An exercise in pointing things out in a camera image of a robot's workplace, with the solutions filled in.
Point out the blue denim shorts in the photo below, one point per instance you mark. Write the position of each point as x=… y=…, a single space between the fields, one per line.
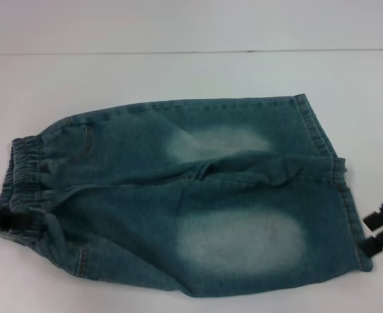
x=210 y=182

